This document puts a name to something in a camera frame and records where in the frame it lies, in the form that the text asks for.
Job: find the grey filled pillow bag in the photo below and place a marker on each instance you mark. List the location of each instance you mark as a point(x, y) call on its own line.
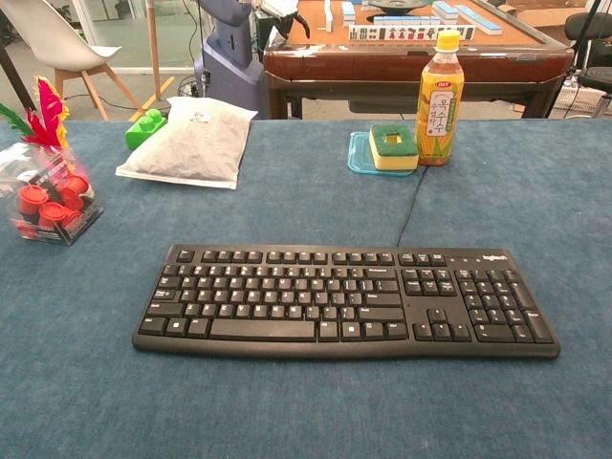
point(191, 143)

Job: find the row of mahjong tiles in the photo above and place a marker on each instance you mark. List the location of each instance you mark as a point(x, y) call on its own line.
point(411, 32)

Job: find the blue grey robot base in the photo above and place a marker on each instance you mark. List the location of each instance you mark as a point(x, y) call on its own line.
point(232, 57)

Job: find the clear box of shuttlecocks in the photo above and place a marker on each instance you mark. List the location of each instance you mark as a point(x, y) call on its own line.
point(48, 201)

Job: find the brown mahjong table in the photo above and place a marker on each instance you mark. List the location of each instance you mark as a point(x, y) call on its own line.
point(382, 62)

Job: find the clear teal container lid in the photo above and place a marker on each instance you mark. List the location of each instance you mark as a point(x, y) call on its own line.
point(358, 155)

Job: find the yellow-capped corn tea bottle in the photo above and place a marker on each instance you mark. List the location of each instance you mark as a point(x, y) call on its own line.
point(439, 115)

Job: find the black Logitech keyboard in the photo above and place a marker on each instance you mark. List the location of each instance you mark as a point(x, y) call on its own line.
point(344, 306)

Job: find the white plastic crate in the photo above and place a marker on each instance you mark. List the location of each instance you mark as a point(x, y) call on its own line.
point(581, 99)

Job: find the green feather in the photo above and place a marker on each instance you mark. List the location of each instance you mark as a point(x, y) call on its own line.
point(14, 122)

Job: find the yellow green scrub sponge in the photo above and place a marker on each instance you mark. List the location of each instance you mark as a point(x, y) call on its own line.
point(393, 148)

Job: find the green toy building block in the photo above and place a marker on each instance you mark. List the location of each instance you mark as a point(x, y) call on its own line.
point(143, 128)

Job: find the white chair wooden legs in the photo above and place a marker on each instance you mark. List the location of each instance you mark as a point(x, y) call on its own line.
point(62, 38)

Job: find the pink feather shuttlecock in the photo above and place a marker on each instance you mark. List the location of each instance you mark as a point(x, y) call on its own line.
point(48, 115)

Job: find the wooden pole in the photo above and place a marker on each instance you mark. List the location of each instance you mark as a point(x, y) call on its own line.
point(153, 48)

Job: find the black office chair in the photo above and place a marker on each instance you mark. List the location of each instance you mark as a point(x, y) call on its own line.
point(590, 43)

